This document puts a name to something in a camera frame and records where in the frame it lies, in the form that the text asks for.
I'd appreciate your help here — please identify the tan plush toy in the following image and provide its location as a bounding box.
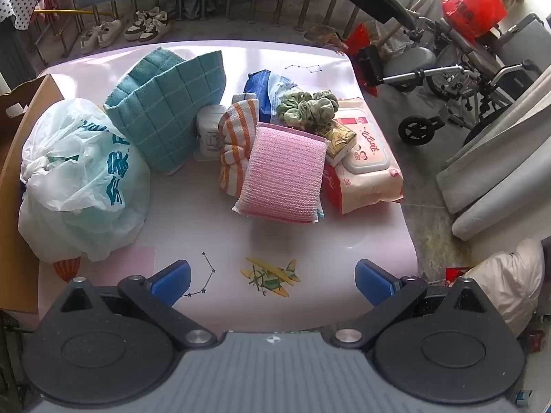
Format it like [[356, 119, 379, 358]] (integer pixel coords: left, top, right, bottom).
[[303, 23, 349, 50]]

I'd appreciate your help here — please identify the white yogurt cup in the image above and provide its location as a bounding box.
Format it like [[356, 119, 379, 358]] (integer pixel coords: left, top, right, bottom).
[[197, 104, 227, 161]]

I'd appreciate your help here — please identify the stuffed white bag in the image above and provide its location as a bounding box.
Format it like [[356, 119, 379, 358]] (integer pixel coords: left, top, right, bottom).
[[462, 239, 545, 336]]

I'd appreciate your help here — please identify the pink mesh sponge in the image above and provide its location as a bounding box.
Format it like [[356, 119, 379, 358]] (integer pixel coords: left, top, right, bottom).
[[232, 123, 329, 224]]

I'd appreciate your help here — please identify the orange striped cloth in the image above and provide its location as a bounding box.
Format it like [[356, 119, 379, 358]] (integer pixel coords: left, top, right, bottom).
[[217, 98, 261, 201]]

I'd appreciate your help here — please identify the wheelchair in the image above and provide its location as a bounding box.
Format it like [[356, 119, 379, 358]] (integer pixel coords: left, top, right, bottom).
[[342, 0, 545, 147]]

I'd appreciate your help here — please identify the pink wet wipes pack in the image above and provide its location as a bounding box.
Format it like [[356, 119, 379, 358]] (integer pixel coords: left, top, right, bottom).
[[321, 97, 405, 216]]

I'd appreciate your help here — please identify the metal railing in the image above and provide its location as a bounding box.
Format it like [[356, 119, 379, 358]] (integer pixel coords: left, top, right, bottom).
[[17, 0, 431, 70]]

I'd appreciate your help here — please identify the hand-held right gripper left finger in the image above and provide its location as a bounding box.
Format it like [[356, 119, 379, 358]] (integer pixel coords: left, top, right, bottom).
[[56, 259, 218, 350]]

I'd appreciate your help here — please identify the teal checked cloth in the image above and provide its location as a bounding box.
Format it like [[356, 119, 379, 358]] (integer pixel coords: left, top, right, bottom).
[[104, 51, 228, 176]]

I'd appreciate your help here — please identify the small red packet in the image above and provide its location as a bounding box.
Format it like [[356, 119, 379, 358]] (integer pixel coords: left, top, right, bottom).
[[445, 267, 472, 287]]

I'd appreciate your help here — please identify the blue white packet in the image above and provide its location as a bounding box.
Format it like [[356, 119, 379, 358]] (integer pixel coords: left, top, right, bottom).
[[243, 70, 298, 123]]

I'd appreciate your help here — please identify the teal ribbed cloth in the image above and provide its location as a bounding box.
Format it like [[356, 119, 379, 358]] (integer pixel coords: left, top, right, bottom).
[[115, 46, 188, 95]]

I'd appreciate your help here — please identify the brown cardboard box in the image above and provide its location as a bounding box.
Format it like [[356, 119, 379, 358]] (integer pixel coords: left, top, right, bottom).
[[0, 73, 65, 315]]

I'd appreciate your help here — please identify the gold snack packet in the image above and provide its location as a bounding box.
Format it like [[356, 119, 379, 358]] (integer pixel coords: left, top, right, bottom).
[[316, 119, 358, 166]]

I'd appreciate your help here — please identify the grey suitcase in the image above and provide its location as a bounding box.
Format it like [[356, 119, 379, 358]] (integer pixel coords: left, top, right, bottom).
[[499, 13, 549, 99]]

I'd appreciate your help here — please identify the large red plastic bag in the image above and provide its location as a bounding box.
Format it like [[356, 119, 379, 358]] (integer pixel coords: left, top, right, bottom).
[[441, 0, 509, 35]]

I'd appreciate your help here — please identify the brown white sneaker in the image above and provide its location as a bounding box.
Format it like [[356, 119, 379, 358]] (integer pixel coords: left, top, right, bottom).
[[138, 11, 169, 44], [125, 11, 150, 42]]

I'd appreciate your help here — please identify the dark grey pleated cloth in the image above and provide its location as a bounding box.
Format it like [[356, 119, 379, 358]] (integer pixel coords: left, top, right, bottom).
[[0, 21, 35, 82]]

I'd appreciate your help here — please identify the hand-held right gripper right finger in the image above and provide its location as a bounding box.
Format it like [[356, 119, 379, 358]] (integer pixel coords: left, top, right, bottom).
[[330, 259, 495, 350]]

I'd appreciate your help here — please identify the green scrunchie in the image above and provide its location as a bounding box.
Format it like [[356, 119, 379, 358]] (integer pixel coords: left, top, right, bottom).
[[275, 89, 341, 132]]

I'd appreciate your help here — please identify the white plastic bag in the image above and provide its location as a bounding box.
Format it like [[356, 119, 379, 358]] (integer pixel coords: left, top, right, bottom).
[[18, 98, 151, 263]]

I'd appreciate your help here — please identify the white star print cloth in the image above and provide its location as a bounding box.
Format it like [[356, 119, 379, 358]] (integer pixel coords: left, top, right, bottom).
[[0, 0, 41, 31]]

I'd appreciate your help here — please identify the yellow pole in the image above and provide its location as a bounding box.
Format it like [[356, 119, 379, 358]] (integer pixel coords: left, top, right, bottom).
[[32, 6, 104, 17]]

